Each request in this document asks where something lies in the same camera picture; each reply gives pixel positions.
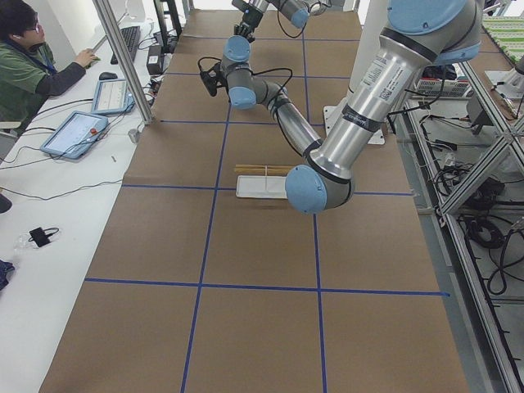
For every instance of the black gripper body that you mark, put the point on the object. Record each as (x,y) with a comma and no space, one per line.
(248,17)

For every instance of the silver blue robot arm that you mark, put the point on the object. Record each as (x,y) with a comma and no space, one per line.
(416,34)
(297,12)

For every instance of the white towel rack with wooden bars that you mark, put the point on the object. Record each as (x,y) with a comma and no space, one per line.
(261,181)

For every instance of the black power brick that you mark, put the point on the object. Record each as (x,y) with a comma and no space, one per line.
(155,60)

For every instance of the black keyboard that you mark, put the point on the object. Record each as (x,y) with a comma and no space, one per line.
(131,36)

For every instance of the black computer mouse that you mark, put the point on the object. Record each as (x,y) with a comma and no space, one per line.
(107,76)

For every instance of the blue teach pendant far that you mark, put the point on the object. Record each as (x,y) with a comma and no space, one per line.
(112,97)

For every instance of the blue teach pendant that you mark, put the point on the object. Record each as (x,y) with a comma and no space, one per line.
(75,136)
(112,97)

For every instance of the blue teach pendant near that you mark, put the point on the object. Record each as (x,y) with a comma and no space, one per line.
(75,136)

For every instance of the person in green shirt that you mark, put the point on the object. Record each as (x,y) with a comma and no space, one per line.
(28,73)

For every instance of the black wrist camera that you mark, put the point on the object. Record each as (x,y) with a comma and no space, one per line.
(213,80)

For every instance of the aluminium frame post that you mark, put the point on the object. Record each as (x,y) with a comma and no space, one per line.
(119,48)

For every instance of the small black adapter with cable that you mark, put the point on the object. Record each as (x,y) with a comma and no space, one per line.
(42,236)

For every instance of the aluminium side frame rail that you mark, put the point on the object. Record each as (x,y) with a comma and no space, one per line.
(466,153)

